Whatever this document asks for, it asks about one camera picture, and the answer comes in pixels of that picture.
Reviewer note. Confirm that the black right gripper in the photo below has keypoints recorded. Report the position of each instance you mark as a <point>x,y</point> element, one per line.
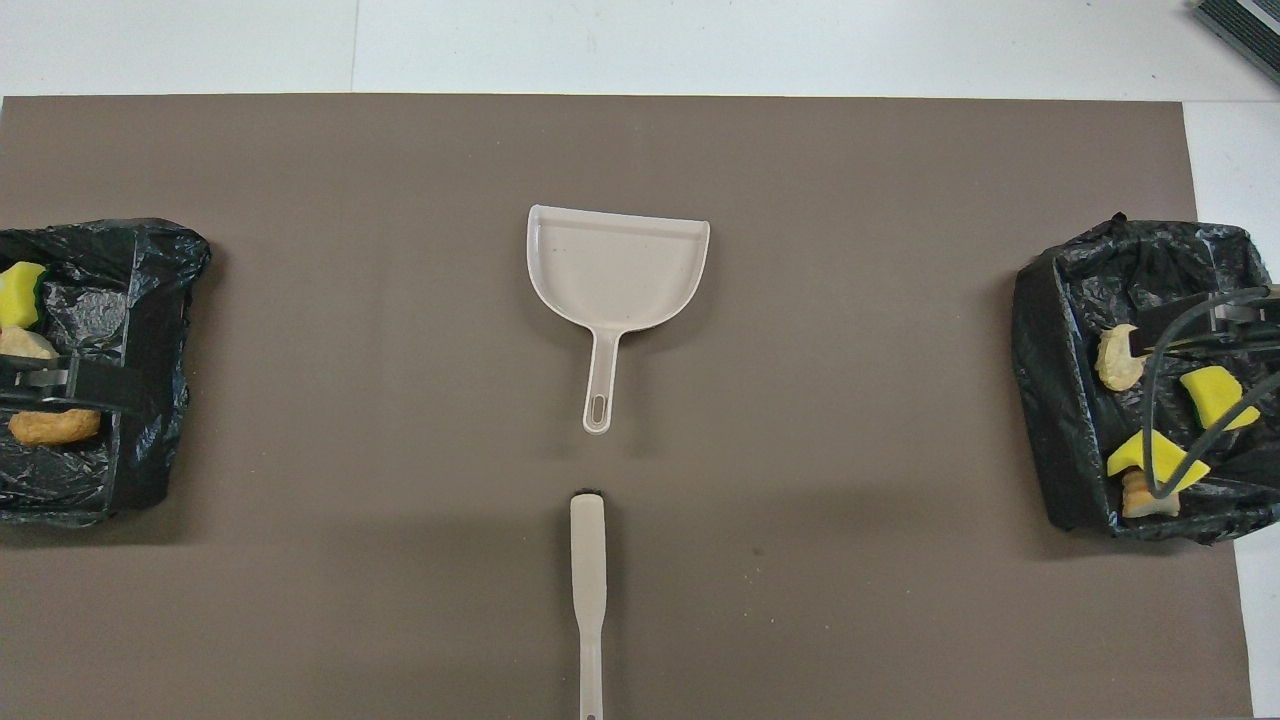
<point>1240,325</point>

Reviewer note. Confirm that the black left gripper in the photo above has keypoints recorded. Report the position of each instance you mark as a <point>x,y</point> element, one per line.
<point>40,380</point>

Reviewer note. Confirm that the brown cork-like piece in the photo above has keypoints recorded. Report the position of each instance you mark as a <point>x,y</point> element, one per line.
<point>55,428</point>

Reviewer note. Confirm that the pale beige stone-like piece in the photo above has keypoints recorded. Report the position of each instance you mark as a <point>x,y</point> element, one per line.
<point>25,343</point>

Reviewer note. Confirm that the small yellow sponge wedge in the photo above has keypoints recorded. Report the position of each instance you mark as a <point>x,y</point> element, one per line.
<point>20,295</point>

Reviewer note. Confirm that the rounded orange striped foam piece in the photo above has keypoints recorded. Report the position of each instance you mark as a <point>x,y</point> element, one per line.
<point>1112,362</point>

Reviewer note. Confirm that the green and yellow sponge piece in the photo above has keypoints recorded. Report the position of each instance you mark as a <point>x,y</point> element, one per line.
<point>1130,455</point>

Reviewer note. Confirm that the wavy orange striped foam piece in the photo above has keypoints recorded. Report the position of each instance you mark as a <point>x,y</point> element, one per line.
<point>1138,502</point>

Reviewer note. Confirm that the beige hand brush black bristles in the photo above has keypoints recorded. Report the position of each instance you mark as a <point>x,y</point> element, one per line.
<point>588,560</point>

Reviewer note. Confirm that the beige plastic dustpan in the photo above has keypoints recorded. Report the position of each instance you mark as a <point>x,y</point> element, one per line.
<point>620,265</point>

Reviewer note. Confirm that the black bag lined bin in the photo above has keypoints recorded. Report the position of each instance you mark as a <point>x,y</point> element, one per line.
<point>150,300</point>
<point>1060,400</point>

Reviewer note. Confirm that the brown table mat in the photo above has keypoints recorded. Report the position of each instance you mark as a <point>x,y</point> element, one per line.
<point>300,180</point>

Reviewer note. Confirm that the dark grey ribbed device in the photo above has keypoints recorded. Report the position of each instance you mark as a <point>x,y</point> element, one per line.
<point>1250,25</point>

